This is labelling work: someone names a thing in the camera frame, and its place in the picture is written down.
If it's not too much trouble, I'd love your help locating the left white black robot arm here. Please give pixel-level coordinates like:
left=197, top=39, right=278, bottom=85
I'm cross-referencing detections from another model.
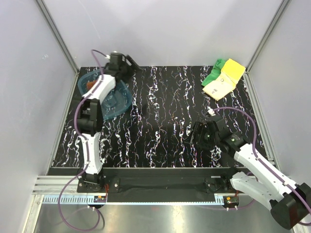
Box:
left=73, top=51, right=141, bottom=192

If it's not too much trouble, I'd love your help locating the aluminium frame rail front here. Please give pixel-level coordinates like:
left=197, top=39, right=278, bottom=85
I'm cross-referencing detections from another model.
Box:
left=31, top=174, right=296, bottom=207

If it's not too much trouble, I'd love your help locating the cream towel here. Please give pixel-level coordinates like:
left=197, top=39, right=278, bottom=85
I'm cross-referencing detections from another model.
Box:
left=203, top=72, right=236, bottom=101

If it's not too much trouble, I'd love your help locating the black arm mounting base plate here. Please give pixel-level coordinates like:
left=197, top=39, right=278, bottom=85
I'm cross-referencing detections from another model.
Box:
left=77, top=167, right=247, bottom=195

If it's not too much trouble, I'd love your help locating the aluminium frame post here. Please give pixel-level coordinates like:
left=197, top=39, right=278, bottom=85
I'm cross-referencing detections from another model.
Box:
left=246, top=0, right=292, bottom=72
left=34, top=0, right=80, bottom=73

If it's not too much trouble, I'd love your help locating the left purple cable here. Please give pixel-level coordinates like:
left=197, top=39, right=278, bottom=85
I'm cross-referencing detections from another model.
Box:
left=57, top=49, right=110, bottom=231

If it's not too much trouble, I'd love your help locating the left aluminium frame post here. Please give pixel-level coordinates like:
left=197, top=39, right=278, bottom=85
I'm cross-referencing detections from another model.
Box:
left=34, top=0, right=80, bottom=73

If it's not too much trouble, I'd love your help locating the purple cable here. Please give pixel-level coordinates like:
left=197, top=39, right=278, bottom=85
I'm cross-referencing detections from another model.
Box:
left=211, top=106, right=311, bottom=226
left=57, top=49, right=110, bottom=231

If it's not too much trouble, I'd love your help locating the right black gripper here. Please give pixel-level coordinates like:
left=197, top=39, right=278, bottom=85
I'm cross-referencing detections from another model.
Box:
left=184, top=121, right=220, bottom=151

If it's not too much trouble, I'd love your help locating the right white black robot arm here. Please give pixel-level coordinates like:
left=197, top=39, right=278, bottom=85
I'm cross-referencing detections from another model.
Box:
left=186, top=115, right=311, bottom=230

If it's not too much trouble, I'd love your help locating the right aluminium frame post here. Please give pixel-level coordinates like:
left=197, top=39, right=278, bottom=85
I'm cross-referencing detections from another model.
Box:
left=246, top=0, right=292, bottom=72

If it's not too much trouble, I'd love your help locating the green towel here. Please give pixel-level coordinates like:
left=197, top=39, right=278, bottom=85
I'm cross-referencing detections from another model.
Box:
left=201, top=58, right=226, bottom=87

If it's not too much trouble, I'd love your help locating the teal transparent plastic bin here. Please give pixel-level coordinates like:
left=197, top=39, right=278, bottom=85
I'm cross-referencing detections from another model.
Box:
left=78, top=69, right=132, bottom=121

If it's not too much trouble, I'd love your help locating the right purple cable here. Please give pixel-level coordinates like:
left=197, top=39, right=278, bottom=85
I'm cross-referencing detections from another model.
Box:
left=211, top=106, right=311, bottom=226

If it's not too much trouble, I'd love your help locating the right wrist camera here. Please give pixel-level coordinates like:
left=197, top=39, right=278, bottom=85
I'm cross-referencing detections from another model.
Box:
left=207, top=109, right=216, bottom=117

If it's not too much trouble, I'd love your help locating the brown towel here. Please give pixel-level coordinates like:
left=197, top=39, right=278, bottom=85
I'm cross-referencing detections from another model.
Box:
left=86, top=81, right=96, bottom=90

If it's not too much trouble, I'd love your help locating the yellow towel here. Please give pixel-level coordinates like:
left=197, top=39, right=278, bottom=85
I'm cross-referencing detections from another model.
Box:
left=221, top=59, right=246, bottom=84

